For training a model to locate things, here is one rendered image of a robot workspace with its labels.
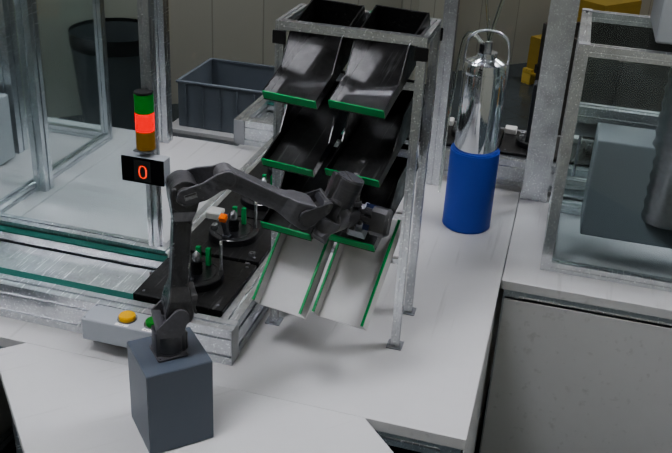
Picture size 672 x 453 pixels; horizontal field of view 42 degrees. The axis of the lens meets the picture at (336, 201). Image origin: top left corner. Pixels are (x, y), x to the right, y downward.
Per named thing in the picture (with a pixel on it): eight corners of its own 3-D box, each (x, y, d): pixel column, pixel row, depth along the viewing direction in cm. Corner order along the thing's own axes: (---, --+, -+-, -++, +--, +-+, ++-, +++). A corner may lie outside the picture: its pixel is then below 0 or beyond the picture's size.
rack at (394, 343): (400, 351, 219) (431, 39, 185) (264, 323, 227) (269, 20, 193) (416, 308, 237) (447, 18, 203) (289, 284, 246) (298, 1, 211)
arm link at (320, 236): (325, 248, 176) (344, 209, 174) (303, 235, 178) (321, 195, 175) (338, 243, 183) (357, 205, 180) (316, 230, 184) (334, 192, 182)
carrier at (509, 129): (565, 165, 312) (570, 133, 307) (498, 155, 318) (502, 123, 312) (567, 142, 333) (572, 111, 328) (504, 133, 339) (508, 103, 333)
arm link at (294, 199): (173, 202, 162) (201, 154, 160) (167, 184, 169) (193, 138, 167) (300, 256, 176) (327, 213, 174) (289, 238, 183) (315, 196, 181)
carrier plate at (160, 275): (222, 317, 212) (222, 310, 212) (133, 299, 218) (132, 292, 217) (256, 271, 234) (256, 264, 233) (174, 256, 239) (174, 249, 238)
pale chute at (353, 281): (367, 331, 204) (362, 326, 200) (317, 315, 209) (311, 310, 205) (405, 222, 212) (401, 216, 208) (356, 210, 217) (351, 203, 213)
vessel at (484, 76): (495, 158, 267) (512, 37, 251) (449, 152, 270) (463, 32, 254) (500, 143, 279) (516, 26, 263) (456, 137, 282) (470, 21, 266)
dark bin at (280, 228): (311, 241, 200) (306, 221, 195) (262, 228, 205) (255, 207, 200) (359, 158, 216) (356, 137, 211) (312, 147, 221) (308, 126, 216)
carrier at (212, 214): (258, 269, 235) (259, 227, 229) (176, 253, 240) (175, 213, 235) (287, 230, 256) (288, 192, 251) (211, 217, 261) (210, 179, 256)
